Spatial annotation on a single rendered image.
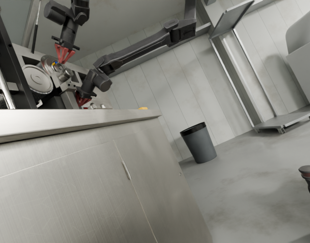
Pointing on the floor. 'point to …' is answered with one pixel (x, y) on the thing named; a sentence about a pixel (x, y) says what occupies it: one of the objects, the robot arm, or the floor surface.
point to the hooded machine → (304, 53)
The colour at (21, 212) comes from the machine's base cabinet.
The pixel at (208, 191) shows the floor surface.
